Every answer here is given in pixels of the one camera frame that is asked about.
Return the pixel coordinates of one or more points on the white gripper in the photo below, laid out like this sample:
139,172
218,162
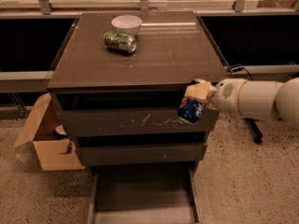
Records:
224,96

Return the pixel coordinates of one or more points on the blue pepsi can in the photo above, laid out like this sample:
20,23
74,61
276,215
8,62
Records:
190,110

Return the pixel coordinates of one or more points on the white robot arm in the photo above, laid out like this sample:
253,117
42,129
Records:
242,98

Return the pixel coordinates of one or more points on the grey top drawer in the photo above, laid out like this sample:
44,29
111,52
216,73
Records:
86,114

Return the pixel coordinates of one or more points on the grey drawer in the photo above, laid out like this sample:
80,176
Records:
156,193
86,114
141,148

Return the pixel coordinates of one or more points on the grey drawer cabinet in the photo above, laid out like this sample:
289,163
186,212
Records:
172,50

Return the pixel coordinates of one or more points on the green soda can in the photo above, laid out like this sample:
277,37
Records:
120,41

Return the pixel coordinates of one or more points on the grey middle drawer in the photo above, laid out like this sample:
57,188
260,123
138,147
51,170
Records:
141,148

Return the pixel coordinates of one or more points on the grey bottom drawer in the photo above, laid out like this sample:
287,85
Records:
156,193

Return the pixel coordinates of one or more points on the black wheeled stand leg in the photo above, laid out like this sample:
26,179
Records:
257,135

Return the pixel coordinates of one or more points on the white bowl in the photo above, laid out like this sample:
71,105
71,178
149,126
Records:
128,24

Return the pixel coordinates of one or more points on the open cardboard box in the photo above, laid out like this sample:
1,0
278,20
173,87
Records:
54,150

